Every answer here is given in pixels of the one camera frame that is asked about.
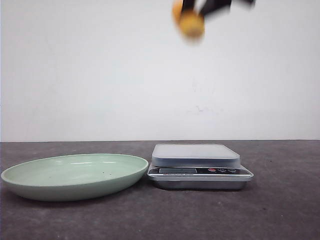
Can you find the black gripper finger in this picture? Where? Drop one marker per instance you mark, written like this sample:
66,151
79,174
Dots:
187,5
211,6

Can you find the yellow corn cob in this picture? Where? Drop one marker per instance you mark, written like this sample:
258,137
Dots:
190,24

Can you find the silver digital kitchen scale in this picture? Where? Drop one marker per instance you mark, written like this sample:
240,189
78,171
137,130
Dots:
197,166

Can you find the light green plate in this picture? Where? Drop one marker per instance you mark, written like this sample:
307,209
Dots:
74,177

